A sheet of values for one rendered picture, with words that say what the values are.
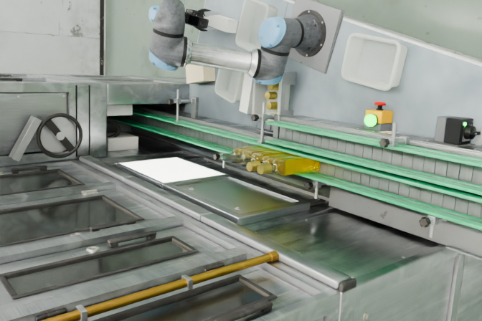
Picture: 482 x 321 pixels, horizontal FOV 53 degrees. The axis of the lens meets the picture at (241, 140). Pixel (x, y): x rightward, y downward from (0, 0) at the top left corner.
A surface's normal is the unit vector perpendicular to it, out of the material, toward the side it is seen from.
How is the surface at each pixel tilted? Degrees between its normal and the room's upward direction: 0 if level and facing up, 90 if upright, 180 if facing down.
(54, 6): 90
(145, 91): 90
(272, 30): 4
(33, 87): 90
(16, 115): 90
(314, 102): 0
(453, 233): 0
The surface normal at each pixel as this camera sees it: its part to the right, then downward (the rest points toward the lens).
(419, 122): -0.77, 0.07
